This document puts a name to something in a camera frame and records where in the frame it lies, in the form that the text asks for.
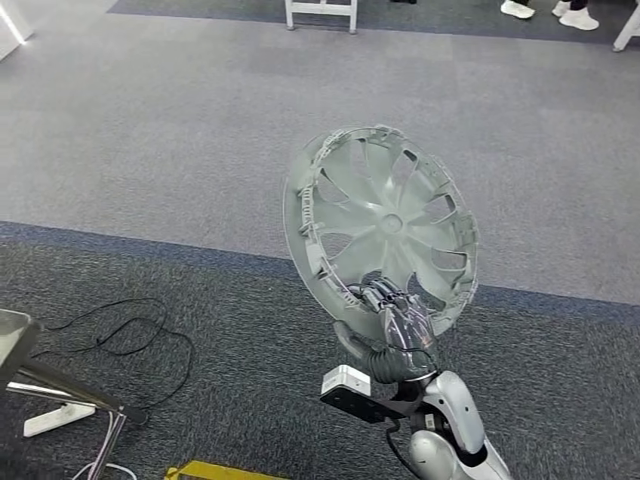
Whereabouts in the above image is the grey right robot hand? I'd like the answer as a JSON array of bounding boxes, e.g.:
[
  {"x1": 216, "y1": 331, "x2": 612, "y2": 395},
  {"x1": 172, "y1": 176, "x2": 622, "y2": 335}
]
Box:
[{"x1": 334, "y1": 278, "x2": 441, "y2": 384}]

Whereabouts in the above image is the grey plastic wheel hubcap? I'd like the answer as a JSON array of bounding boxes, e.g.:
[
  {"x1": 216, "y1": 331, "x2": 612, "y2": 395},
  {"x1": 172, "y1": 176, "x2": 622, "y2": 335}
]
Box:
[{"x1": 282, "y1": 124, "x2": 480, "y2": 342}]

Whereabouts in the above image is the yellow floor tape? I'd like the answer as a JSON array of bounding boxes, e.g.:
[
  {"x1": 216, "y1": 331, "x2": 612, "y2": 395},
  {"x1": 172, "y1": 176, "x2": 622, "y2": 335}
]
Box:
[{"x1": 165, "y1": 460, "x2": 286, "y2": 480}]

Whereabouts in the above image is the person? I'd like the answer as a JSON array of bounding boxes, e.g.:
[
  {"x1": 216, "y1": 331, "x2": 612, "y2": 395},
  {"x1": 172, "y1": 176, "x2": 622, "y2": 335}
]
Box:
[{"x1": 500, "y1": 0, "x2": 601, "y2": 32}]

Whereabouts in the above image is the white power strip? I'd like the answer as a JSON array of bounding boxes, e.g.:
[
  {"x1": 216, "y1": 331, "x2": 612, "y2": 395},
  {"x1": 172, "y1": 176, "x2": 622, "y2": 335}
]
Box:
[{"x1": 23, "y1": 402, "x2": 97, "y2": 439}]

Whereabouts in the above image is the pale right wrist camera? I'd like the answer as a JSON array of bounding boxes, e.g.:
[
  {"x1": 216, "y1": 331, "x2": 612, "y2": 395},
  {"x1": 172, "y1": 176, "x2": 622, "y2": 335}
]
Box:
[{"x1": 319, "y1": 364, "x2": 374, "y2": 400}]

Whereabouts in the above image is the black floor cable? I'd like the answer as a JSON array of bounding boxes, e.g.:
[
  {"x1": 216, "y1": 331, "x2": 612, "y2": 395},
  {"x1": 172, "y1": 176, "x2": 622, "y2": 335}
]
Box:
[{"x1": 32, "y1": 298, "x2": 196, "y2": 412}]

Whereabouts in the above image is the white furniture frame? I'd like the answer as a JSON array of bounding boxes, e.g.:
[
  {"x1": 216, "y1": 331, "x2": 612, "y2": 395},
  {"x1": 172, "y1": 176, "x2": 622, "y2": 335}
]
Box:
[{"x1": 284, "y1": 0, "x2": 359, "y2": 35}]

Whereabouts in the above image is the white floor cable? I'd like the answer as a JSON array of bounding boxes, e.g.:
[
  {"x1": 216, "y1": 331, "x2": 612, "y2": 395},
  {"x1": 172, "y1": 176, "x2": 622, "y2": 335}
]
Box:
[{"x1": 72, "y1": 410, "x2": 139, "y2": 480}]

